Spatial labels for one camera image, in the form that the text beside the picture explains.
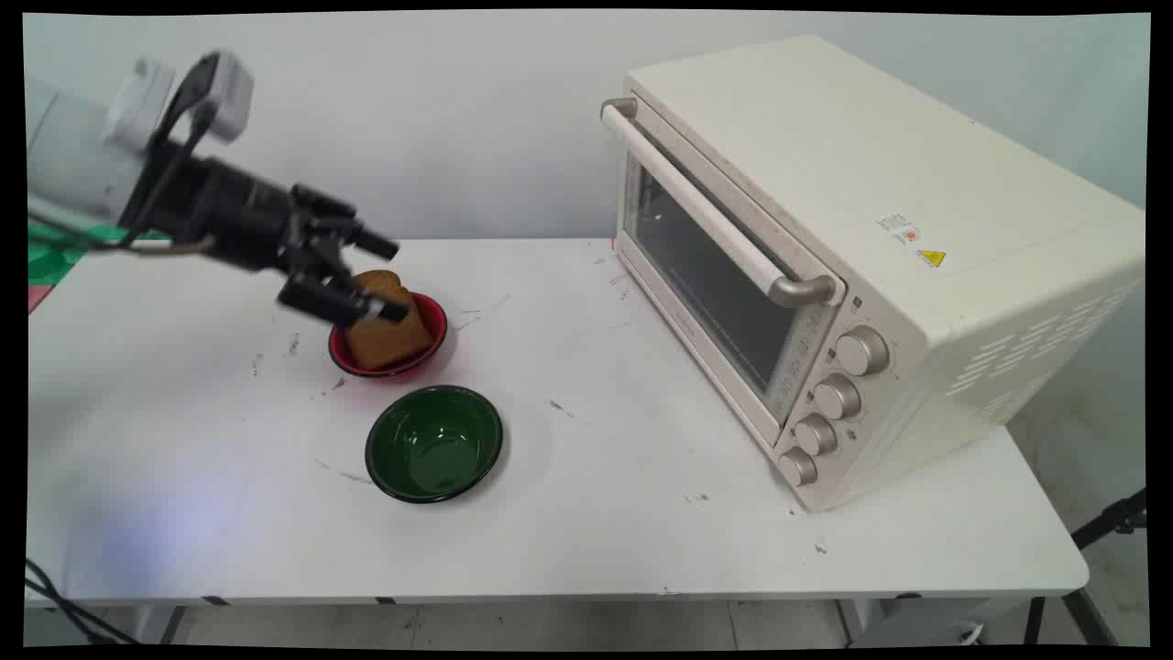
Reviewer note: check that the brown bread slice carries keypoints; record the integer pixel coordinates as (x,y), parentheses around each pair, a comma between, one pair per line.
(394,339)

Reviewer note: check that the pink foam mat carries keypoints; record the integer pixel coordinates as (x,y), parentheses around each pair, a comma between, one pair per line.
(38,296)

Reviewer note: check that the yellow warning sticker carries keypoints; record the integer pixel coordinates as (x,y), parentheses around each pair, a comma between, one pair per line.
(931,258)

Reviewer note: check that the glass oven door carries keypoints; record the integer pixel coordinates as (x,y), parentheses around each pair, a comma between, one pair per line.
(715,275)

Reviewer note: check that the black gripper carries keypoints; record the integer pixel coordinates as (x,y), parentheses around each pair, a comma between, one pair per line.
(224,209)

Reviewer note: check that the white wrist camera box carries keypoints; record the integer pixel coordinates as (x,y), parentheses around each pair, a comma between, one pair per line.
(224,92)

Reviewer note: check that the red bowl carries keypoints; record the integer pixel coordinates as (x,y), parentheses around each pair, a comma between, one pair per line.
(433,321)

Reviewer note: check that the cream toaster oven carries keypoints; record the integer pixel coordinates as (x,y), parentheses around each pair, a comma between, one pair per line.
(916,183)

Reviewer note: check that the green foam mat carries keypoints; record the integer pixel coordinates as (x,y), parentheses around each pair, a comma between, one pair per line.
(50,257)

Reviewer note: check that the black tripod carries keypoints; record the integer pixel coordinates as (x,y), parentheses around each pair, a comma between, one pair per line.
(1104,522)

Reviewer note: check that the white label sticker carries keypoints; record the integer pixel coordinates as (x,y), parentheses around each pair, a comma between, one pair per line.
(900,227)

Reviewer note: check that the silver oven knob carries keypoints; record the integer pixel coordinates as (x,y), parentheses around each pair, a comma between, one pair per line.
(797,467)
(862,350)
(816,434)
(838,397)

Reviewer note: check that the dark green bowl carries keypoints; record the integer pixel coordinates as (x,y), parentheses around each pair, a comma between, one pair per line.
(434,445)

